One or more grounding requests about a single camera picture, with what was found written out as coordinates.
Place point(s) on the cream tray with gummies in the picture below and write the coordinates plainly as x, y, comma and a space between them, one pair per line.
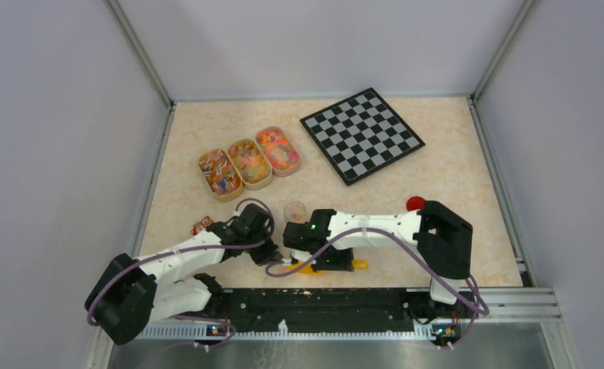
251, 164

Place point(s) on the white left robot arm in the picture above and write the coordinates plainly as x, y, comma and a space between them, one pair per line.
132, 292

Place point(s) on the pink tray with candies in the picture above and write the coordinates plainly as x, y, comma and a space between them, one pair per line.
279, 151

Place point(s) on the red jar lid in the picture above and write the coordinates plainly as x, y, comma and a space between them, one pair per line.
415, 203

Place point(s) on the red owl toy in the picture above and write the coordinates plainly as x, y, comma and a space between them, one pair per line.
201, 225

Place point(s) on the black white chessboard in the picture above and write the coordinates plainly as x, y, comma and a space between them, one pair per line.
360, 135

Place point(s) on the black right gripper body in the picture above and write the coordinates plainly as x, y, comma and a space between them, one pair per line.
341, 259

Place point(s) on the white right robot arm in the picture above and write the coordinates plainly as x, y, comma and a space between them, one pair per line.
437, 238

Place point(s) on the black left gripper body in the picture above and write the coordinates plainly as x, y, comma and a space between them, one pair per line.
263, 254

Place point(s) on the yellow tray with lollipops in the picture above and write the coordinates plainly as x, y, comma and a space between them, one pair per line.
221, 176

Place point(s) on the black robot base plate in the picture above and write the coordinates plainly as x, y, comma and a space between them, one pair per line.
330, 310

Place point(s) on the yellow plastic scoop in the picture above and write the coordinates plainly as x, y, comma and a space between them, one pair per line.
315, 268

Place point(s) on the clear glass jar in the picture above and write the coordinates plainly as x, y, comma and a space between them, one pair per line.
295, 211

